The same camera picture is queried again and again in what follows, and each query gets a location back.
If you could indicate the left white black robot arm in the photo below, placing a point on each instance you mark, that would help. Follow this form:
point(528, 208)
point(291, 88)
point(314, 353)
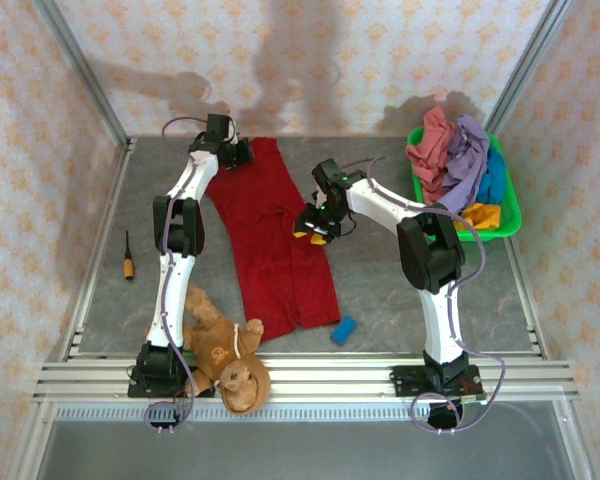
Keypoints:
point(175, 290)

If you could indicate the blue t-shirt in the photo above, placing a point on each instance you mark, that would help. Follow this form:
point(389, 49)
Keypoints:
point(492, 182)

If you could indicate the brown plush toy animal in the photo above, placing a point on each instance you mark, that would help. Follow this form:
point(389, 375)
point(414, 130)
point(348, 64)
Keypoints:
point(220, 350)

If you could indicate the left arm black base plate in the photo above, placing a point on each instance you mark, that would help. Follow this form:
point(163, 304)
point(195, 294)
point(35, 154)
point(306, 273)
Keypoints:
point(145, 387)

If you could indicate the aluminium frame post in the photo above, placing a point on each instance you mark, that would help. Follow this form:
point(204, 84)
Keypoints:
point(528, 65)
point(80, 65)

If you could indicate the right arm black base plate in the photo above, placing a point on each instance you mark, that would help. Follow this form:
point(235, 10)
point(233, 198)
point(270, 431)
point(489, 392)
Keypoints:
point(410, 382)

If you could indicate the purple t-shirt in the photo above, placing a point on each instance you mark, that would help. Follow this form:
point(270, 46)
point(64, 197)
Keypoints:
point(467, 165)

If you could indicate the wide aluminium mounting rail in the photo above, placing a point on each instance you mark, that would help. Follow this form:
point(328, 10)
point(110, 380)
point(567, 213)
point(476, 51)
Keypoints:
point(330, 380)

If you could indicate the red t-shirt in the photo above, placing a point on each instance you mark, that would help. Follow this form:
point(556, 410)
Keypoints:
point(275, 250)

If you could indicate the orange black screwdriver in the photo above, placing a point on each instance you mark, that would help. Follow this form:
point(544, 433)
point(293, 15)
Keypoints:
point(129, 262)

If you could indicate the pink t-shirt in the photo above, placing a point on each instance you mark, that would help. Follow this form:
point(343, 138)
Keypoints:
point(432, 150)

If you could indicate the orange t-shirt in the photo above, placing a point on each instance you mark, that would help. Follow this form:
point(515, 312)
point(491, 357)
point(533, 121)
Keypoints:
point(482, 216)

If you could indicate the green plastic basket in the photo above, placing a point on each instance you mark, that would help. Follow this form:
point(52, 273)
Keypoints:
point(510, 215)

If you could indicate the small blue sponge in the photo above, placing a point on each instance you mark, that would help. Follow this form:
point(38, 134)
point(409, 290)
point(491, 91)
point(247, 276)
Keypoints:
point(344, 331)

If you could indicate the aluminium table side rail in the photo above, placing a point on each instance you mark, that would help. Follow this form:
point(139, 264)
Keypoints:
point(530, 310)
point(99, 250)

